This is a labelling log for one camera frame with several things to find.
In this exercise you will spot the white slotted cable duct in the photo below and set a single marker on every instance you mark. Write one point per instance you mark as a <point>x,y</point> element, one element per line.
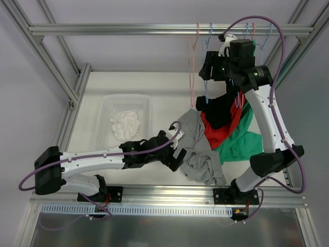
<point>138,210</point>

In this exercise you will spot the grey tank top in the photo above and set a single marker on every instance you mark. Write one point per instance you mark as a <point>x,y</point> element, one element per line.
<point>201,164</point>

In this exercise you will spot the pink wire hanger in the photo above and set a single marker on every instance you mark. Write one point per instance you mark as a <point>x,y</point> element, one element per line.
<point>191,50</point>

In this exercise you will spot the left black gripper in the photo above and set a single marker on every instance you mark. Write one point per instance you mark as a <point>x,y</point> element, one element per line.
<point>175,159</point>

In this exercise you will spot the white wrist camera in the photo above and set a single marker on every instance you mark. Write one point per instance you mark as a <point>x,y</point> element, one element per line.
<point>226,44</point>
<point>174,136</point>

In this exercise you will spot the black tank top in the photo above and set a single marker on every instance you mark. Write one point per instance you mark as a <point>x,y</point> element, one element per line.
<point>218,110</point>

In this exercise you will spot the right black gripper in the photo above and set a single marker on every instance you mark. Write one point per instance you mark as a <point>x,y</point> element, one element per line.
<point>208,66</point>

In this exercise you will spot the empty blue wire hanger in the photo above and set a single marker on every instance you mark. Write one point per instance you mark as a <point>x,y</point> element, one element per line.
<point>262,46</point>

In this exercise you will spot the aluminium hanging rail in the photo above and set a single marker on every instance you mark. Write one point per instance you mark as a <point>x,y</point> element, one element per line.
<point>163,29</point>

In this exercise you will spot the red tank top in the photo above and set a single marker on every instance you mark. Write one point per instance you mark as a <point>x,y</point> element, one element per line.
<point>216,137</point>

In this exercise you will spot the white tank top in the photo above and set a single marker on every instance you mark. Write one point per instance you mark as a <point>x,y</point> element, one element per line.
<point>125,125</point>

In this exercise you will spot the pink hanger with green top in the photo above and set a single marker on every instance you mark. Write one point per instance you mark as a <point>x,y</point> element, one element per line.
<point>253,31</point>

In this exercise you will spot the white plastic basket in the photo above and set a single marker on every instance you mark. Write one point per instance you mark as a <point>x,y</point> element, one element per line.
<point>104,137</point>

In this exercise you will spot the green tank top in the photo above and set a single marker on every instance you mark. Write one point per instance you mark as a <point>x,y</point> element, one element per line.
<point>241,144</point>

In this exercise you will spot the blue hanger with black top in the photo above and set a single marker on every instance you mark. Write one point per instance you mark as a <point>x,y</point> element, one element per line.
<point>238,100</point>

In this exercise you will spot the blue hanger with grey top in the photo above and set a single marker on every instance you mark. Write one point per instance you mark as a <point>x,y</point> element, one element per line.
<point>205,47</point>

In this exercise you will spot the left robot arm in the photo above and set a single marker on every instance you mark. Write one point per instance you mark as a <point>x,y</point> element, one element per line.
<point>63,171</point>

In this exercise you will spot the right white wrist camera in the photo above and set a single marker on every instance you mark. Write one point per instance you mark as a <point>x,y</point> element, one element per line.
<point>226,44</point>

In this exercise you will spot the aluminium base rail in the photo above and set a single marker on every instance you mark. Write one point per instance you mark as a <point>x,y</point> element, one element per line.
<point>202,195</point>

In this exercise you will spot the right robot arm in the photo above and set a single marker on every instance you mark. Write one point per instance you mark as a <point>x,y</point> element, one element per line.
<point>235,62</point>

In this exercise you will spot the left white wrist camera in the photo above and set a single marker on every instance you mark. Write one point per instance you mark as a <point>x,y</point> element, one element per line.
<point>174,136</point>

